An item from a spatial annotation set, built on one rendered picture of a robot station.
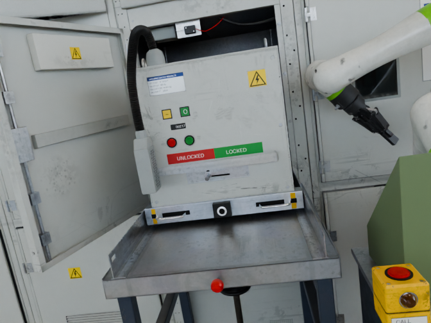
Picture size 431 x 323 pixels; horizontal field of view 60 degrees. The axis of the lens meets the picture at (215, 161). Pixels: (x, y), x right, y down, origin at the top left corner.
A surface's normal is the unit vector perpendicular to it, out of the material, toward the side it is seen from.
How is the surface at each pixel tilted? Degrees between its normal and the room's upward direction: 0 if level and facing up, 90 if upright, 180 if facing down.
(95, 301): 90
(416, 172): 90
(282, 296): 90
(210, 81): 90
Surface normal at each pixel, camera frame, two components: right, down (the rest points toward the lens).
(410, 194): -0.05, 0.21
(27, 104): 0.90, -0.05
